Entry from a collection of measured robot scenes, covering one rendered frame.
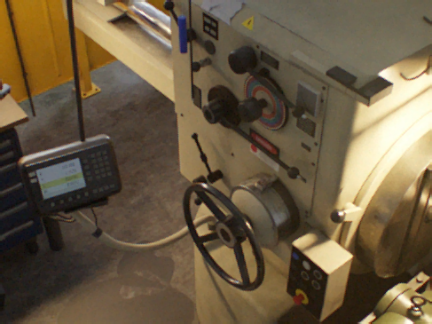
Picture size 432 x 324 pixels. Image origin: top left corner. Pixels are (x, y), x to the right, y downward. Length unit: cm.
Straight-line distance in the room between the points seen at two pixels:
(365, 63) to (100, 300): 224
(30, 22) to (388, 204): 298
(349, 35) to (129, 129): 286
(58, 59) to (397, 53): 318
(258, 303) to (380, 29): 134
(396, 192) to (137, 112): 292
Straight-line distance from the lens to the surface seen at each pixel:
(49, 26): 447
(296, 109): 173
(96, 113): 465
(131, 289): 355
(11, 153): 323
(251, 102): 184
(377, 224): 200
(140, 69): 312
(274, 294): 278
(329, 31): 182
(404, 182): 196
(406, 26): 189
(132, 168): 418
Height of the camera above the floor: 284
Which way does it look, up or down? 43 degrees down
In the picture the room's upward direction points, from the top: straight up
